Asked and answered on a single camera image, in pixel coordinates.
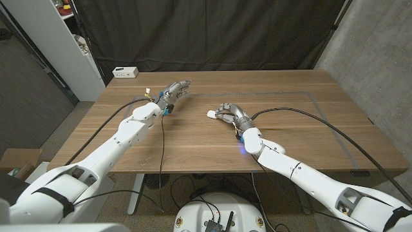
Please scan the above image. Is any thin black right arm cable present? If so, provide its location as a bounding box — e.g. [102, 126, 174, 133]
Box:
[252, 156, 374, 232]

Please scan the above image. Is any round black floor fan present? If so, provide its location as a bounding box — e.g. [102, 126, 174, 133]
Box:
[144, 173, 171, 190]

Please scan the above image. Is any black curtain backdrop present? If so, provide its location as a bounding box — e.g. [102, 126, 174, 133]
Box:
[72, 0, 347, 85]

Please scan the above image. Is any black backdrop stand pole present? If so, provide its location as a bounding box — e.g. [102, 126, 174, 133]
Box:
[312, 0, 353, 70]

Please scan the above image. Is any black module with antenna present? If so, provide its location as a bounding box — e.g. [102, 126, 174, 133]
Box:
[204, 211, 235, 232]

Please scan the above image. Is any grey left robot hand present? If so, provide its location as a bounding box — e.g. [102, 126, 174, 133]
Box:
[157, 79, 192, 117]

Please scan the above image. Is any dark fabric bundle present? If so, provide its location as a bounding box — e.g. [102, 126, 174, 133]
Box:
[0, 170, 30, 207]

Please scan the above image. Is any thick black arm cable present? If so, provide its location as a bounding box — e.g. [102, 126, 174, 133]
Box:
[64, 97, 154, 167]
[250, 107, 412, 206]

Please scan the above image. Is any tangled wire bundle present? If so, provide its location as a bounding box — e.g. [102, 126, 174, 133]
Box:
[73, 34, 93, 55]

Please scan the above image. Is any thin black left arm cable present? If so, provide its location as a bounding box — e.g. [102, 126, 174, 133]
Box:
[71, 115, 165, 213]

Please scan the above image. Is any grey table leg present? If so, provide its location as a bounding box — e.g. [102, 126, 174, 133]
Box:
[294, 188, 312, 216]

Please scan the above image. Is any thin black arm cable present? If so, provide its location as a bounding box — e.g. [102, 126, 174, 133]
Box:
[71, 115, 165, 213]
[252, 156, 374, 232]

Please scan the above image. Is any black floor cable tangle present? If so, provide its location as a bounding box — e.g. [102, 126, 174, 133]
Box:
[169, 173, 255, 210]

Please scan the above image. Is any brown cardboard box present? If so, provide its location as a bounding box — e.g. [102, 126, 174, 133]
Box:
[0, 148, 43, 180]

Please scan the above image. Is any white power strip box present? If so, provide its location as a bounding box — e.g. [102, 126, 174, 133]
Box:
[112, 66, 140, 79]

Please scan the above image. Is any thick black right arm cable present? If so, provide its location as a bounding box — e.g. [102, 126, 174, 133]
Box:
[250, 107, 412, 206]

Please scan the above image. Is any white shelf cabinet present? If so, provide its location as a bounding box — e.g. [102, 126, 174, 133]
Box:
[1, 0, 107, 102]

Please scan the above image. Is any white table leg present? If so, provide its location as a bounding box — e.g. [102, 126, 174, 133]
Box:
[127, 173, 145, 216]

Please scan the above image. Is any white floor board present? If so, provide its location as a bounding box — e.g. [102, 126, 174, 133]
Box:
[24, 160, 51, 184]

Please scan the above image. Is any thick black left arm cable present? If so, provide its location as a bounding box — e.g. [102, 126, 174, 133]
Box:
[64, 97, 154, 167]

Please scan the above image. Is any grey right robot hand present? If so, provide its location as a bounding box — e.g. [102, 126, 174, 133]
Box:
[214, 102, 256, 140]

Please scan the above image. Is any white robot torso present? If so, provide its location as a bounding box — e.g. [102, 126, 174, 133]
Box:
[173, 192, 267, 232]

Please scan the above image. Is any grey floor cable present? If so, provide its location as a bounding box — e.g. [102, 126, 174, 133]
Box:
[250, 171, 277, 232]

